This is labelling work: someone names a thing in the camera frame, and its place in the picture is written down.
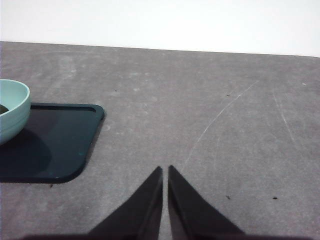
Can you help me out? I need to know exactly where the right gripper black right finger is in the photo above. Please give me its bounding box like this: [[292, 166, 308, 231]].
[[167, 164, 245, 236]]

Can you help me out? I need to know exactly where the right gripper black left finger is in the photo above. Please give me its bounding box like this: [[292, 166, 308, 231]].
[[88, 166, 164, 236]]

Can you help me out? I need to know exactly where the dark rectangular tray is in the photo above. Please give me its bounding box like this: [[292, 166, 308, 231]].
[[0, 103, 105, 185]]

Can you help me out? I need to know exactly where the teal ceramic bowl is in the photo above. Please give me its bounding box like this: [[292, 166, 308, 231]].
[[0, 78, 32, 147]]

